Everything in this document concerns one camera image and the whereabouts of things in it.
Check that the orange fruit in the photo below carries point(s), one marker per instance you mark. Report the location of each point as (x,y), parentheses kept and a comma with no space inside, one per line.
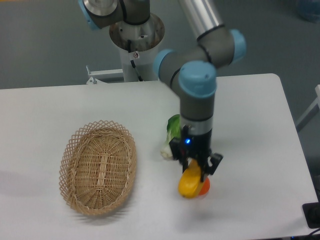
(205,188)

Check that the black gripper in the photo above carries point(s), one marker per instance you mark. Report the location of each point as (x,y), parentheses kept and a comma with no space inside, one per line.
(195,143)

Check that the yellow mango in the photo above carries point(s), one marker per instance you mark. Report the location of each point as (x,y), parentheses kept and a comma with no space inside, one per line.
(190,183)

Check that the black device at table edge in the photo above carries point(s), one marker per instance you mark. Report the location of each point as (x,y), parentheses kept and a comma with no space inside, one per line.
(312,214)

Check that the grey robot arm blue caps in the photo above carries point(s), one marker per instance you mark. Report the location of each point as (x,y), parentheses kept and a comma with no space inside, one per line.
(190,75)

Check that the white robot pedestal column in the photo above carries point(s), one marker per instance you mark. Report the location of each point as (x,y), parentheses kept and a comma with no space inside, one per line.
(138,46)

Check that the green bok choy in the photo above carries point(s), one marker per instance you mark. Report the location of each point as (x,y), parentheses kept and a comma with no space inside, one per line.
(172,131)

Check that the woven wicker basket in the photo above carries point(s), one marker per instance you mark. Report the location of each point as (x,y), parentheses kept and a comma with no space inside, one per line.
(98,168)

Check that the white metal base frame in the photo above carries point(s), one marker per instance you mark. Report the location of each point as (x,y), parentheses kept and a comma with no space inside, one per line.
(104,76)

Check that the white frame at right edge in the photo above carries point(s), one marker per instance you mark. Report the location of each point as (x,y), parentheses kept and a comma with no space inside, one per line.
(310,112)

